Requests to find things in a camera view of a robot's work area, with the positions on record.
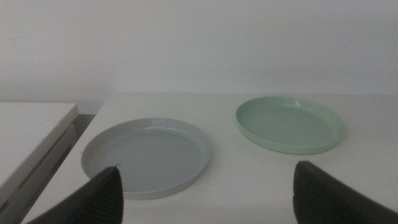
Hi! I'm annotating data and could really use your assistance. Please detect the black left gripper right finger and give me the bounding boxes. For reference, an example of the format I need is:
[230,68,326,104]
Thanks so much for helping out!
[292,160,398,224]

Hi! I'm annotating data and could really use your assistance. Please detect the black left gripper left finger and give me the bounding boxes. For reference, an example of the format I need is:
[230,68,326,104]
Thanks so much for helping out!
[26,166,124,224]

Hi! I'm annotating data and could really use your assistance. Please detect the green shallow bowl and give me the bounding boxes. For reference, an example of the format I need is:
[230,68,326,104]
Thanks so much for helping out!
[235,96,346,156]

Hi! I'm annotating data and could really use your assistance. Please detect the grey shallow bowl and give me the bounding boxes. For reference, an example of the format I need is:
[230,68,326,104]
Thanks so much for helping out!
[81,117,213,200]

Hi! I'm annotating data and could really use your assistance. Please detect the white side table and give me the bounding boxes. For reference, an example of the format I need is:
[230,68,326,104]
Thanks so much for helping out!
[0,102,80,224]

